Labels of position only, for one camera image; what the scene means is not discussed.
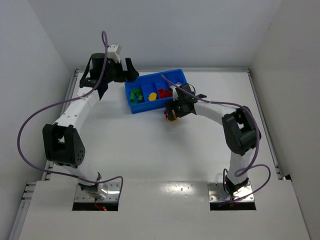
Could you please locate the yellow striped lego block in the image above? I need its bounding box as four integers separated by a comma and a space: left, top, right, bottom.
166, 118, 179, 123

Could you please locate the red scalloped lego block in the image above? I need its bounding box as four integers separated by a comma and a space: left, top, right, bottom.
158, 88, 166, 99

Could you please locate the yellow rounded lego block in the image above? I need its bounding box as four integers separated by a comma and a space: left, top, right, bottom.
148, 92, 158, 102

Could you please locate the green rectangular lego brick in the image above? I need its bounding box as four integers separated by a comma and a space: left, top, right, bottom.
130, 88, 143, 99

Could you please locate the green half-round lego block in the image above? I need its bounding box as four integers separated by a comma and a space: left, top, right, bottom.
130, 95, 145, 105

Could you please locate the red rectangular lego brick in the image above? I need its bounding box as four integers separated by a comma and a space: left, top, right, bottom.
164, 89, 173, 98

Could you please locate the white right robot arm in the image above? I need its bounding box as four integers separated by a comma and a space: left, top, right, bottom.
165, 83, 261, 196

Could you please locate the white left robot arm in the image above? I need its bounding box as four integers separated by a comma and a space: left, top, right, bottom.
42, 53, 139, 200

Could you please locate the blue divided plastic bin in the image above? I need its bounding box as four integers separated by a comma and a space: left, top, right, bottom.
124, 69, 187, 114

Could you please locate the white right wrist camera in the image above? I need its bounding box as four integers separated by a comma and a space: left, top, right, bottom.
170, 85, 179, 101

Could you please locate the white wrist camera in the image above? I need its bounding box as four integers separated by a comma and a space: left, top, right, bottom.
170, 85, 179, 101
107, 43, 122, 64

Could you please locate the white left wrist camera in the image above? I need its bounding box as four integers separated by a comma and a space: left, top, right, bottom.
107, 43, 122, 64

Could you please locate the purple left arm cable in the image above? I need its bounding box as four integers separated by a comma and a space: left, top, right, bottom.
16, 30, 125, 198

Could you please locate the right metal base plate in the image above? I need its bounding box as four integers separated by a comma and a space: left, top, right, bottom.
207, 182, 255, 204

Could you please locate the metal base plate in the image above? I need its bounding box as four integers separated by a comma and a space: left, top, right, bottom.
74, 182, 121, 203
207, 182, 255, 204

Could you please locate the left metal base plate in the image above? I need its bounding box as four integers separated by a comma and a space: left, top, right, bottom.
74, 182, 121, 203

